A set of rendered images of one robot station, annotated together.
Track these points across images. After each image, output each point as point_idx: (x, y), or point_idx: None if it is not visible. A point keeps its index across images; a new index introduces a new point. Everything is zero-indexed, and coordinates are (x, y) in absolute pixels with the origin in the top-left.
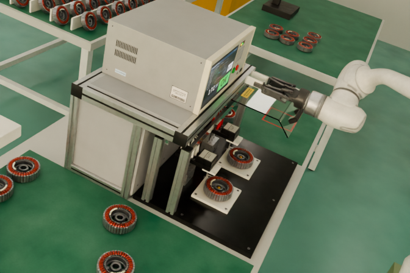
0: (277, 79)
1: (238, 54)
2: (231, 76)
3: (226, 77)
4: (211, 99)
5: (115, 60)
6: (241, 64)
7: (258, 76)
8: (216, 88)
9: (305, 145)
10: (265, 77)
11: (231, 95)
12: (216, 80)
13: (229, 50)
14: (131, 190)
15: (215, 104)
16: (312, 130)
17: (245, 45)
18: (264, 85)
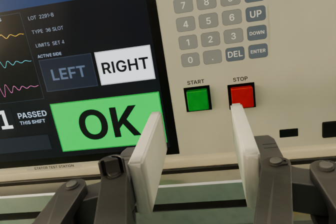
0: (328, 198)
1: (206, 25)
2: (206, 128)
3: (121, 112)
4: (31, 167)
5: None
6: (319, 100)
7: (236, 137)
8: (47, 134)
9: None
10: (242, 145)
11: (187, 209)
12: (5, 92)
13: None
14: None
15: (29, 189)
16: None
17: None
18: (107, 176)
